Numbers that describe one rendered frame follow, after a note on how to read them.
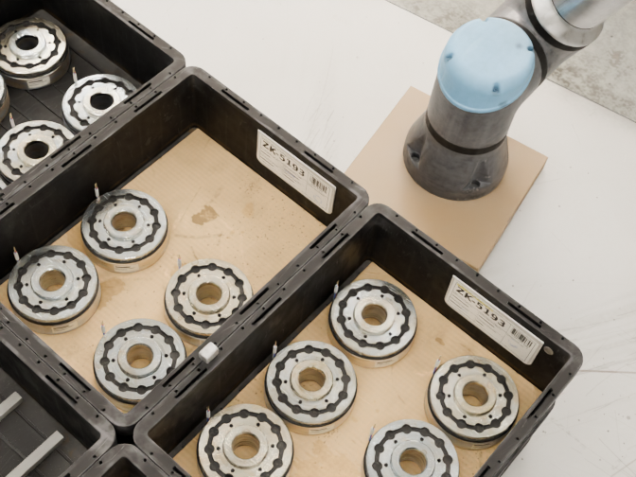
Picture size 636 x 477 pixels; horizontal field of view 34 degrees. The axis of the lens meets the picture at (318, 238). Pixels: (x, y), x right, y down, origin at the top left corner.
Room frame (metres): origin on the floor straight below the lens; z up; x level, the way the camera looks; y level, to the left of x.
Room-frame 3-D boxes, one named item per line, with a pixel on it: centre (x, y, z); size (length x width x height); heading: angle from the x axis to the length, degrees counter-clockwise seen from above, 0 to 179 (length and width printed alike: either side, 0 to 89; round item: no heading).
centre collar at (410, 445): (0.41, -0.13, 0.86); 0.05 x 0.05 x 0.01
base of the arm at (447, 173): (0.94, -0.18, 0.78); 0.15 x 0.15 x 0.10
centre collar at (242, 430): (0.40, 0.04, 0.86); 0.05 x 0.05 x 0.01
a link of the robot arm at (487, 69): (0.94, -0.19, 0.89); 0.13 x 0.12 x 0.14; 147
